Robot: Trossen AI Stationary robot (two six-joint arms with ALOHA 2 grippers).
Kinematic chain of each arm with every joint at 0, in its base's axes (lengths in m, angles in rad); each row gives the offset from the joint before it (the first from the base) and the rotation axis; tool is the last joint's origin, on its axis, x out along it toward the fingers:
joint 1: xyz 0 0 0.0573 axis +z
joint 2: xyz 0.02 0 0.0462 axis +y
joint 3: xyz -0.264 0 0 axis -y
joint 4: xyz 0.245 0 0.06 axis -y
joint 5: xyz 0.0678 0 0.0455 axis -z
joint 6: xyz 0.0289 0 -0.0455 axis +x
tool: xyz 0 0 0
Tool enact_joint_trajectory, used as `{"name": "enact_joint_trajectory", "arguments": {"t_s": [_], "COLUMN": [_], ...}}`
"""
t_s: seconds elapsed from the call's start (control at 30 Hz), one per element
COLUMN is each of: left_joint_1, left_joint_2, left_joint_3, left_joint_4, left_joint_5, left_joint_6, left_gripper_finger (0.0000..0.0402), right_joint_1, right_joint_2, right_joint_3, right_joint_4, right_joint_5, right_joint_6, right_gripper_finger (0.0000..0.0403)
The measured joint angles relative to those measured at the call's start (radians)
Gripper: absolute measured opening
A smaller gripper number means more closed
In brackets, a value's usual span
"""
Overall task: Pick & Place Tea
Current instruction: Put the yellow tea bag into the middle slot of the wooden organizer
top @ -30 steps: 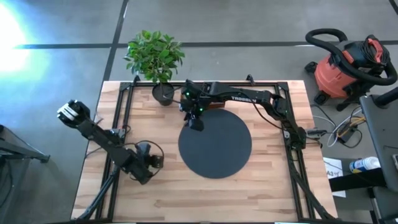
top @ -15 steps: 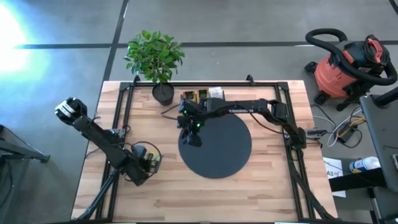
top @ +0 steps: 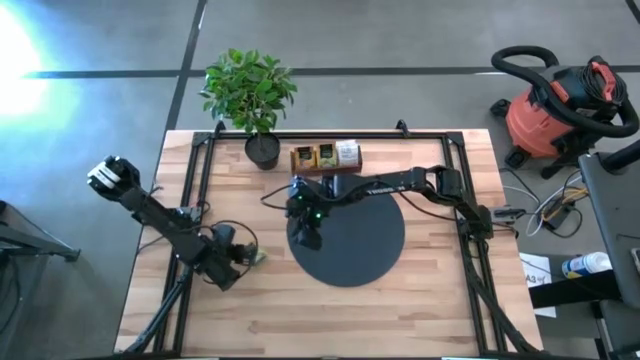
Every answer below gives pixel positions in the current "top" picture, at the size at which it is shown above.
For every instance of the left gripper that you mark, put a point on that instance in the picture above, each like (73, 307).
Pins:
(239, 253)

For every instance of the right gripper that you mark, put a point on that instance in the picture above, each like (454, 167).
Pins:
(310, 212)

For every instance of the lemon lime tea packet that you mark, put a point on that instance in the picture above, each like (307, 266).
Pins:
(327, 155)
(262, 256)

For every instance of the brown wooden tea organizer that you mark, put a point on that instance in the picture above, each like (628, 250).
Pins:
(325, 170)

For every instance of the orange mango tea packet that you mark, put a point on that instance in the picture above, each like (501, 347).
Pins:
(305, 156)

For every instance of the white orange Tazo packet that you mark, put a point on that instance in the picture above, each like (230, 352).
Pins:
(347, 152)

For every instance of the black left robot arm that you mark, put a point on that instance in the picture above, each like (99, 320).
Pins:
(165, 217)

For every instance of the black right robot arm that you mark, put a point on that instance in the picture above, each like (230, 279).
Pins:
(400, 187)

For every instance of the round dark woven placemat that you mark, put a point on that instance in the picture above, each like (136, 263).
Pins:
(360, 250)

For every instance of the green potted plant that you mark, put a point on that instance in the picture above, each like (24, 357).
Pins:
(250, 92)

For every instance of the black metal stand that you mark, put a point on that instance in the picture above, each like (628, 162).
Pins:
(30, 243)

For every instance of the white paper sheet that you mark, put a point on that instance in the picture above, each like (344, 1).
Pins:
(537, 267)

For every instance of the black power supply box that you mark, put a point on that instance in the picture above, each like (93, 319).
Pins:
(557, 216)

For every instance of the orange black shop vacuum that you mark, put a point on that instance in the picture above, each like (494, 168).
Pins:
(530, 120)

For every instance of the black shelf board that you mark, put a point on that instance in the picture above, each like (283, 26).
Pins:
(575, 290)

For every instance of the blue white canister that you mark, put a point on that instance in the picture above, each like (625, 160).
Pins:
(585, 265)

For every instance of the grey desk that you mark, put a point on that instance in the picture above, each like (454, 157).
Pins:
(615, 215)

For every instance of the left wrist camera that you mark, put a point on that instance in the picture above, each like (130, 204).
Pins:
(224, 234)

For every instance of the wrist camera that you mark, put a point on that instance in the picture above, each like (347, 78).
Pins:
(300, 189)
(224, 234)

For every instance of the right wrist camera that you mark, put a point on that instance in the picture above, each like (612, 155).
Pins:
(300, 189)

